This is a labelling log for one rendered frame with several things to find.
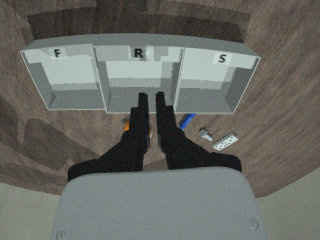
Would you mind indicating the white domino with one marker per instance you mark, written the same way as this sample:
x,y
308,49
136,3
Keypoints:
x,y
225,141

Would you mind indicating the blue aaa battery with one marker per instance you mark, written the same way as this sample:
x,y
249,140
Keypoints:
x,y
186,120

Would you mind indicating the orange aa battery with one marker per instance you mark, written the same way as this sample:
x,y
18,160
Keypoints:
x,y
126,127

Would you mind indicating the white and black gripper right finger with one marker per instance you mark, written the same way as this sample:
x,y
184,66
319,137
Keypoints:
x,y
183,152

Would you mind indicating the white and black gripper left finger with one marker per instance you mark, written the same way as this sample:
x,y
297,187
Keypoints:
x,y
126,155

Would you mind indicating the white three-compartment bin rack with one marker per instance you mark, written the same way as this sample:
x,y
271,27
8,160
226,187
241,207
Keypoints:
x,y
133,63

